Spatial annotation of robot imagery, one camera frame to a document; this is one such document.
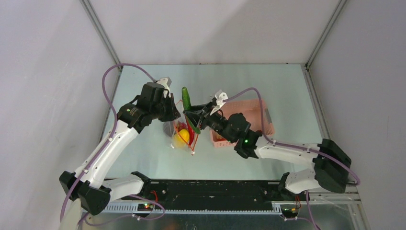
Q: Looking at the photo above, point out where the green cucumber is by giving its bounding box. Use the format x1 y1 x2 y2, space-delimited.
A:
181 86 201 134

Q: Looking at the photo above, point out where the red chili pepper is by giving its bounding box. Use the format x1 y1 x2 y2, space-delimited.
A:
186 120 195 146

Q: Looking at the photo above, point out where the clear zip bag orange zipper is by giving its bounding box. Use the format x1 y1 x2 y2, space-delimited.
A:
162 100 199 156

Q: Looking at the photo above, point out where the pink plastic basket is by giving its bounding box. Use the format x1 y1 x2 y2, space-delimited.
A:
222 99 275 137

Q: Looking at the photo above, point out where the yellow mango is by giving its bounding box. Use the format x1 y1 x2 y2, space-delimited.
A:
172 129 189 148

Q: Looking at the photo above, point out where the red grape bunch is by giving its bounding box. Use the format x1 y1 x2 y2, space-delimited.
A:
176 121 187 131

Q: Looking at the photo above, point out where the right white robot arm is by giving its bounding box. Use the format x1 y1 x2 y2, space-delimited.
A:
183 103 351 200

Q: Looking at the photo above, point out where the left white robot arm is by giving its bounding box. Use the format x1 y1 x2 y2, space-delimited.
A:
59 78 180 215

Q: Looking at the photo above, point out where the right green circuit board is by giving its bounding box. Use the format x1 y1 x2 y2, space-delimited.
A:
281 207 300 219

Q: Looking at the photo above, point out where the green circuit board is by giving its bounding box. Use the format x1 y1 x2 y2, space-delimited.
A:
281 207 300 219
137 203 155 212

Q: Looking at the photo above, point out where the left green circuit board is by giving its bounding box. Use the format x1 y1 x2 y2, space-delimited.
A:
137 203 155 212

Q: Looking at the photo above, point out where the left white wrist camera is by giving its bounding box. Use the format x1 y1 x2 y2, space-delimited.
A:
156 77 172 98

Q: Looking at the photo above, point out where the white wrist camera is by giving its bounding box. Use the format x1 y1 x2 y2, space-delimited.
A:
156 77 172 98
210 90 228 115

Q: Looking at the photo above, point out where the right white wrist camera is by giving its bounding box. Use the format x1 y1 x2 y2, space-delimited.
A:
210 90 228 115

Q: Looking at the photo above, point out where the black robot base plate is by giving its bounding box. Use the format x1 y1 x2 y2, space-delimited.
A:
136 180 305 210

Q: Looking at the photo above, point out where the grey slotted cable duct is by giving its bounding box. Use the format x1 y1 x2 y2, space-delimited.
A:
102 202 281 215

